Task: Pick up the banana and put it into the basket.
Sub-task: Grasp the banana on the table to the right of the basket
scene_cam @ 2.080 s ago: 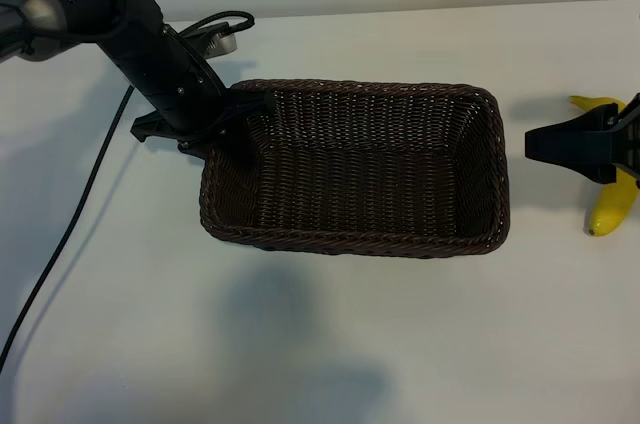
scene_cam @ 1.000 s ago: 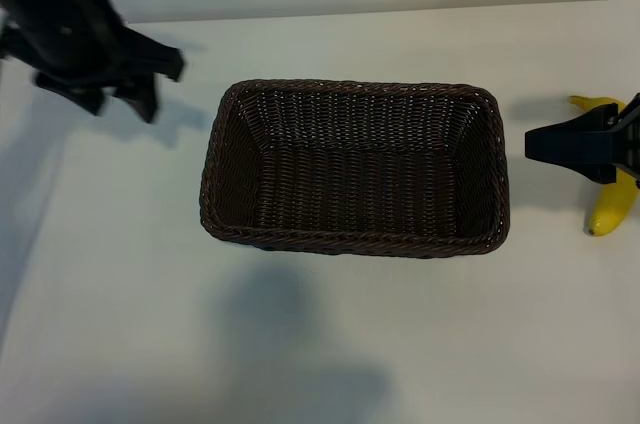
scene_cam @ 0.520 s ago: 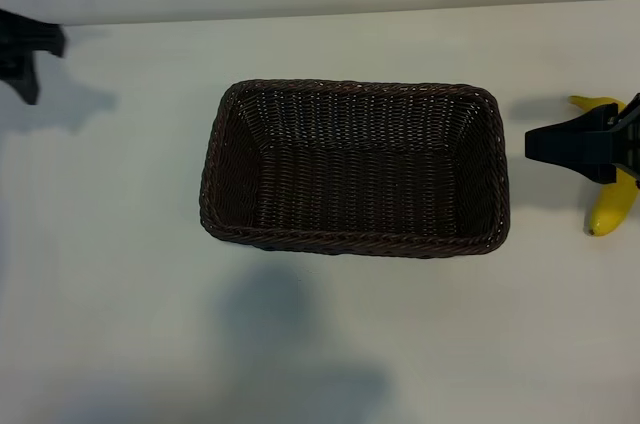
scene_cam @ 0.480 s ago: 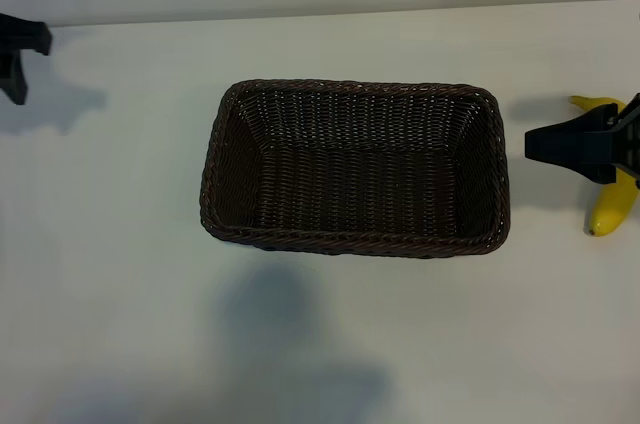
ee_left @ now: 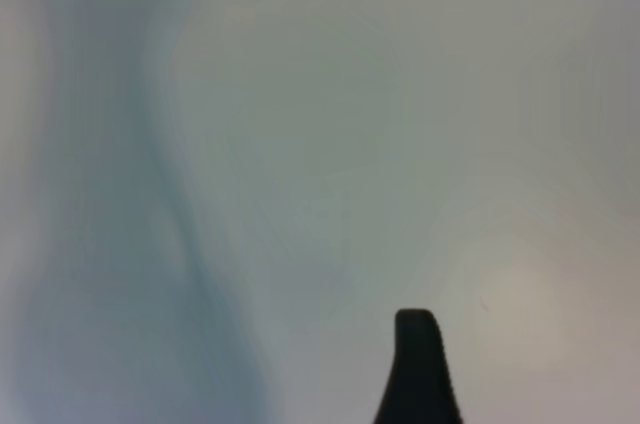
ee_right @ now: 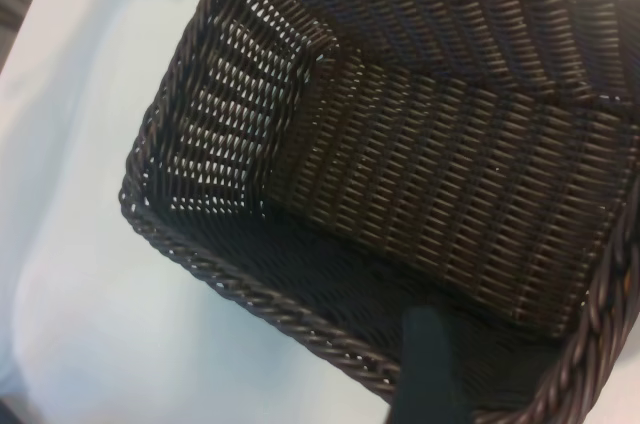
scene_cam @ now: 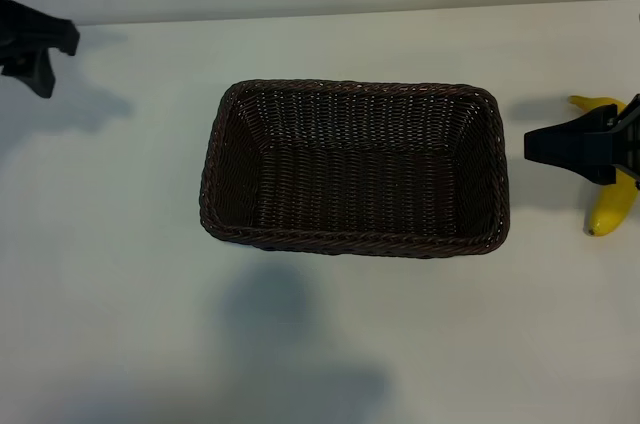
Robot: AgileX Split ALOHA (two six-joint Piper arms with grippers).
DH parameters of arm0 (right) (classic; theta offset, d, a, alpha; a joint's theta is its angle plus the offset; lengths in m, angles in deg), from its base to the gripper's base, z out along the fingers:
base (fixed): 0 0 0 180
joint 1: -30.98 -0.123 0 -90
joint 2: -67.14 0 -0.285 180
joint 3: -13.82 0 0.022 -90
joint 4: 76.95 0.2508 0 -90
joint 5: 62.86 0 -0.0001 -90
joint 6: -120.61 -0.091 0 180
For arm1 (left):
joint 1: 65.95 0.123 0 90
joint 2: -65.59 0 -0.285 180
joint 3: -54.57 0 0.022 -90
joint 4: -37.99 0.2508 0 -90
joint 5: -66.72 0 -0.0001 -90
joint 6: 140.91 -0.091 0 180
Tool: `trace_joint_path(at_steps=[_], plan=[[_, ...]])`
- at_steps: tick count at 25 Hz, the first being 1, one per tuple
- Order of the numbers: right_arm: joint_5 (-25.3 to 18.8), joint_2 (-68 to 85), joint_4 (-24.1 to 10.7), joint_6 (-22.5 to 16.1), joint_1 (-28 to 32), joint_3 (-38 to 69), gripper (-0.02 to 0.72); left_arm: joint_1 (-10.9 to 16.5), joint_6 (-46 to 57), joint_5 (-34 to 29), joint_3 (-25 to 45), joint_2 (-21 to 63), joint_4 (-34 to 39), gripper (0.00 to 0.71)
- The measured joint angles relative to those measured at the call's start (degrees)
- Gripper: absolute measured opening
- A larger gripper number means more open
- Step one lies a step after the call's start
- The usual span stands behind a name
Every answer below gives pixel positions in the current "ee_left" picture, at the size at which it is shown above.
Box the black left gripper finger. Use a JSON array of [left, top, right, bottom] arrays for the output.
[[372, 308, 464, 424]]

